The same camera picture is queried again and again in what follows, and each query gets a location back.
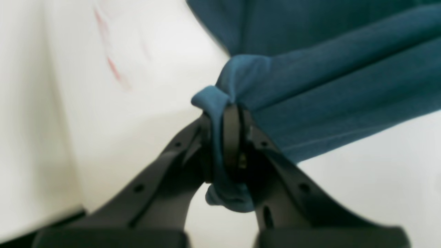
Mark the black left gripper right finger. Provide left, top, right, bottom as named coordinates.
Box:
left=223, top=105, right=410, bottom=248

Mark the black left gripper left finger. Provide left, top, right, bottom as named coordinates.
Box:
left=33, top=114, right=214, bottom=248

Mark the dark navy T-shirt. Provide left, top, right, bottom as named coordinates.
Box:
left=187, top=0, right=440, bottom=213

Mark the red tape rectangle marking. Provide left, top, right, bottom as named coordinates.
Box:
left=93, top=4, right=131, bottom=91

